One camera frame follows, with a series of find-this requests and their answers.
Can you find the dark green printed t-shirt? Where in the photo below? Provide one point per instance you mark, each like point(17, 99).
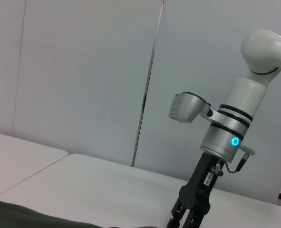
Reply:
point(47, 217)

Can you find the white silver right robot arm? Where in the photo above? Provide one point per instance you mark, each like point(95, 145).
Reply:
point(247, 99)

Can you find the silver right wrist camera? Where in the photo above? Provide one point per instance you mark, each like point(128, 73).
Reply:
point(187, 108)

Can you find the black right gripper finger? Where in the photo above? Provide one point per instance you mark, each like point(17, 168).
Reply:
point(176, 218)
point(193, 219)

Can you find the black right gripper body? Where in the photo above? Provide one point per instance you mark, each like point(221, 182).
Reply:
point(199, 187)

